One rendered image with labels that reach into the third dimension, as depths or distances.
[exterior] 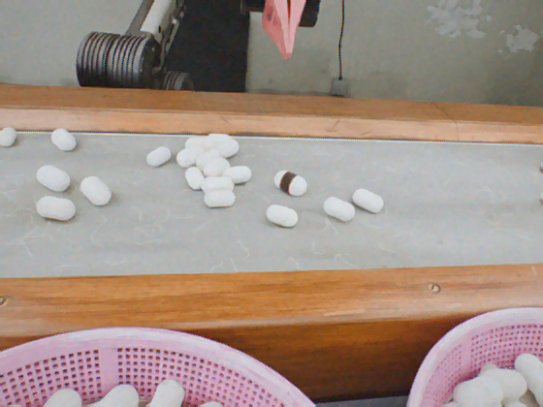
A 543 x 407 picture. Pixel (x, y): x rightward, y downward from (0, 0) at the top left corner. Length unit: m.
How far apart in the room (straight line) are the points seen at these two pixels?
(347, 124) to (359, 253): 0.28
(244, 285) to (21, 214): 0.24
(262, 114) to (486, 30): 2.31
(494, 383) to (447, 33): 2.51
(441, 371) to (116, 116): 0.49
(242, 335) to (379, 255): 0.17
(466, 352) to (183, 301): 0.20
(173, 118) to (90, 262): 0.28
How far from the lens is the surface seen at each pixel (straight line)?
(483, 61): 2.90
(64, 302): 0.34
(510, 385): 0.36
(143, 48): 0.88
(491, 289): 0.39
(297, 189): 0.48
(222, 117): 0.63
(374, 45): 2.65
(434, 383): 0.33
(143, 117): 0.63
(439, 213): 0.52
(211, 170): 0.50
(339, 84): 2.62
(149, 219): 0.45
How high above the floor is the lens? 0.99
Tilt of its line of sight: 29 degrees down
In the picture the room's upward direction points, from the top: 6 degrees clockwise
